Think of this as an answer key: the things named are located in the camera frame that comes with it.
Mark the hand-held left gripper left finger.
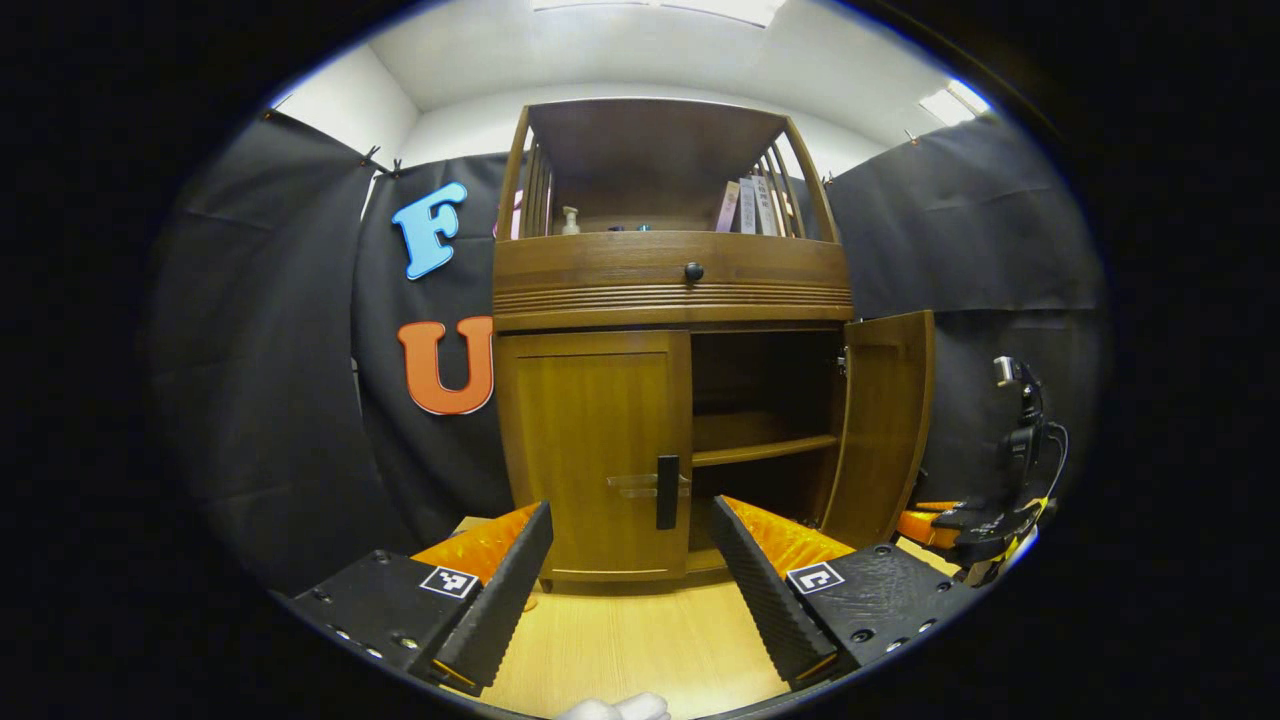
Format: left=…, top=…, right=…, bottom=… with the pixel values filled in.
left=288, top=500, right=554, bottom=698

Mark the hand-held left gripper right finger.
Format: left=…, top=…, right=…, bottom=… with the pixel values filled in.
left=708, top=495, right=979, bottom=693

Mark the wooden cabinet door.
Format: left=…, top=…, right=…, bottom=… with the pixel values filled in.
left=820, top=310, right=937, bottom=551
left=497, top=330, right=694, bottom=584

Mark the black door handle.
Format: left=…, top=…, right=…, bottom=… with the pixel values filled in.
left=656, top=455, right=681, bottom=531

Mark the wooden double-door shoe cabinet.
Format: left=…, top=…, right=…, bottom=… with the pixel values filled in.
left=492, top=97, right=854, bottom=593

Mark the wooden cabinet drawer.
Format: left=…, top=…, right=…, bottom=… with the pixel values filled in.
left=492, top=232, right=854, bottom=320

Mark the wooden inner shelf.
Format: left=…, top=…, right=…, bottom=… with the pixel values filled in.
left=692, top=412, right=840, bottom=468

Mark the black backdrop cloth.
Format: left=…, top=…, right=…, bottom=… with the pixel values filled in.
left=150, top=108, right=1106, bottom=596

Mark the ceiling light panel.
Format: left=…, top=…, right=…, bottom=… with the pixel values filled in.
left=530, top=0, right=787, bottom=27
left=918, top=80, right=992, bottom=127

